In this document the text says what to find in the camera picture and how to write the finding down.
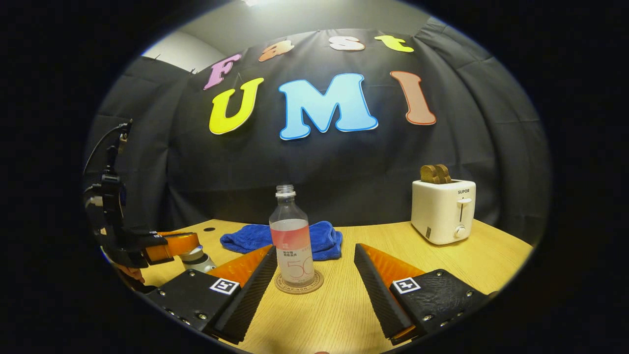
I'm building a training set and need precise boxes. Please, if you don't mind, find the white toaster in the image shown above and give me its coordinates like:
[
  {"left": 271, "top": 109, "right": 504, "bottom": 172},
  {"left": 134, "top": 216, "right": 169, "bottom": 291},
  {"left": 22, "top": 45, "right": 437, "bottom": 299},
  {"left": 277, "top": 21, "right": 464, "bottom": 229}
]
[{"left": 411, "top": 179, "right": 476, "bottom": 245}]

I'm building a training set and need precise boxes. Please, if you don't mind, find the black cable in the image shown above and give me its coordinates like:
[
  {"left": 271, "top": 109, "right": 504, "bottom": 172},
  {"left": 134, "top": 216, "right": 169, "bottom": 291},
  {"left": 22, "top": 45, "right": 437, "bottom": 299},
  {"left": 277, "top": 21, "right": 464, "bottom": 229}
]
[{"left": 83, "top": 123, "right": 131, "bottom": 173}]

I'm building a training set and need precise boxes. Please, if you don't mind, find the black backdrop cloth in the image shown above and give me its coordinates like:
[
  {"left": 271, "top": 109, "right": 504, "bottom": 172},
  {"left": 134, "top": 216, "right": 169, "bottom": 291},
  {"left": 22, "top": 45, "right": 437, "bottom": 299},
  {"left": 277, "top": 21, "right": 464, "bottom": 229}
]
[{"left": 84, "top": 17, "right": 551, "bottom": 246}]

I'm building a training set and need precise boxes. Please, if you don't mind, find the white ceramic teacup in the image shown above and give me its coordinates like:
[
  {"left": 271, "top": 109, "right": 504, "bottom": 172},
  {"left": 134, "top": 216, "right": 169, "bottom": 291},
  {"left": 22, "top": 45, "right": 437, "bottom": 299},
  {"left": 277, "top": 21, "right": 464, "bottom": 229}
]
[{"left": 181, "top": 257, "right": 217, "bottom": 274}]

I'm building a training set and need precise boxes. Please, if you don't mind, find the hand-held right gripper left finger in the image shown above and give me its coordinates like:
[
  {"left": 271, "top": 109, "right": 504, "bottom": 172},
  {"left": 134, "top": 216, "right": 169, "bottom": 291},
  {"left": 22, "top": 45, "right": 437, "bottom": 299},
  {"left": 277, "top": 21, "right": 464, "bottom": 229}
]
[{"left": 145, "top": 244, "right": 279, "bottom": 345}]

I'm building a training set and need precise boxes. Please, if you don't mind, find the round cork coaster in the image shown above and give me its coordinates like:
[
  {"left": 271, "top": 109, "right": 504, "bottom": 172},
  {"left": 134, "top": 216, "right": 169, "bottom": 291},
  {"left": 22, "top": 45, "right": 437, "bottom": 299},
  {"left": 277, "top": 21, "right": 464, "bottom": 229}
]
[{"left": 274, "top": 268, "right": 325, "bottom": 295}]

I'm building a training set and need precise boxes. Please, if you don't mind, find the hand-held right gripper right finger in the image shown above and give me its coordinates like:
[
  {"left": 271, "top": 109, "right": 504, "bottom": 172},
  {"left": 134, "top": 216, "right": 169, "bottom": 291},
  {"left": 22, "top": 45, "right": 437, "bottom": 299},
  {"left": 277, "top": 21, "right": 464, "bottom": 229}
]
[{"left": 354, "top": 243, "right": 492, "bottom": 345}]

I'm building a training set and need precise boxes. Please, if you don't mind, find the clear water bottle pink label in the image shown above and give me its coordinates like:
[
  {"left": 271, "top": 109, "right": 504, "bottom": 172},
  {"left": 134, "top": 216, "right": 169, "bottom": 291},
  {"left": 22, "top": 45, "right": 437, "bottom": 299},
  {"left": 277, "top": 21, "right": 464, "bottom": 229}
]
[{"left": 269, "top": 184, "right": 315, "bottom": 288}]

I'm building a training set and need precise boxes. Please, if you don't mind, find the blue towel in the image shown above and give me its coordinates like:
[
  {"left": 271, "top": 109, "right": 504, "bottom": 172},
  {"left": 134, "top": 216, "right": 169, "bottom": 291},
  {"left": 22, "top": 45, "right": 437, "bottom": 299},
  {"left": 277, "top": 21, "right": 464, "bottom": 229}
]
[{"left": 220, "top": 221, "right": 343, "bottom": 261}]

